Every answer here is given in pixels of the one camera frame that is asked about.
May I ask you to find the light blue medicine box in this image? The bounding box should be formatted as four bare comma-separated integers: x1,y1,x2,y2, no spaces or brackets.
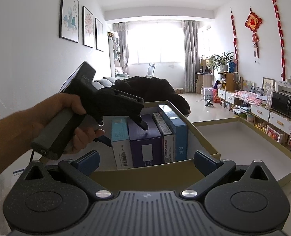
111,117,133,169

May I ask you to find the dark purple medicine box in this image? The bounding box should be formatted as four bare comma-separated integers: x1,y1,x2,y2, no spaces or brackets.
127,114,163,168

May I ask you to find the gold cardboard box lid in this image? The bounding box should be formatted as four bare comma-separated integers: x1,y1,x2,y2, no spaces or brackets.
193,117,291,186

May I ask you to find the gold cardboard box base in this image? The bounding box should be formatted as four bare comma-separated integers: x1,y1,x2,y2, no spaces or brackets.
89,101,221,194

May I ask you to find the white red medicine box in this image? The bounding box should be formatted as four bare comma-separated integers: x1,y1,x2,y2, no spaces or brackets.
152,112,174,164

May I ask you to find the tall blue medicine box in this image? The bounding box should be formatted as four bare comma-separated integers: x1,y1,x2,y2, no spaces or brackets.
158,104,188,162

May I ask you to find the person left forearm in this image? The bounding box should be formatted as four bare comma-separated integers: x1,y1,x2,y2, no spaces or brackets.
0,107,43,174

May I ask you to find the person left hand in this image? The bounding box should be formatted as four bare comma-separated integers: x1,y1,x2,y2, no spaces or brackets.
30,93,104,160

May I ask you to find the grey sofa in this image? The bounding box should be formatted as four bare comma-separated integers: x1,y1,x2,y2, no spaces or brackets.
92,77,116,90

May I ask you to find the white office chair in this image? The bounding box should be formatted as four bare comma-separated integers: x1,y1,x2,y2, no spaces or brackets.
146,62,156,78

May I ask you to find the white bookshelf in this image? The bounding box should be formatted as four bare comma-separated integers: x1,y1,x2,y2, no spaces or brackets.
108,31,124,77

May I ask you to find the white tv cabinet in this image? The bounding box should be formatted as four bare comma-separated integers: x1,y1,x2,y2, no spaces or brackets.
217,88,291,135

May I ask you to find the grey right curtain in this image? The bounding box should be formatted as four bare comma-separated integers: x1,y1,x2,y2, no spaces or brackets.
182,20,200,93

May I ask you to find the potted green plant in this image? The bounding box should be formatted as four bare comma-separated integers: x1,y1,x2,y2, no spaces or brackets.
207,51,234,73

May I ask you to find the black microwave oven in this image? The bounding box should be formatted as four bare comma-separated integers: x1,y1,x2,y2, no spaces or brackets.
271,92,291,119

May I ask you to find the white printer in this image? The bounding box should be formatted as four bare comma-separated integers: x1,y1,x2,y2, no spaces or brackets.
275,82,291,96

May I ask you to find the red chinese knot ornament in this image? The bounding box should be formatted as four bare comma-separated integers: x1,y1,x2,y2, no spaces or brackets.
244,7,263,63

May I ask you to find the framed wall picture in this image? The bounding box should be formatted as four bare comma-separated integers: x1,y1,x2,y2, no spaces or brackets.
59,0,80,43
83,6,95,49
95,18,103,51

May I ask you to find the left red firecracker string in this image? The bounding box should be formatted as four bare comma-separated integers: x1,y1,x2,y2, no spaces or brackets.
230,7,239,67

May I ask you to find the red firecracker string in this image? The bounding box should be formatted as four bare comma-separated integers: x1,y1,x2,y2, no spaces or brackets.
269,0,287,81
230,7,239,67

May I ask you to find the right red firecracker string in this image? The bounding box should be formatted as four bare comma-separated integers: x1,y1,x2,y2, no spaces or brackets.
269,0,287,81

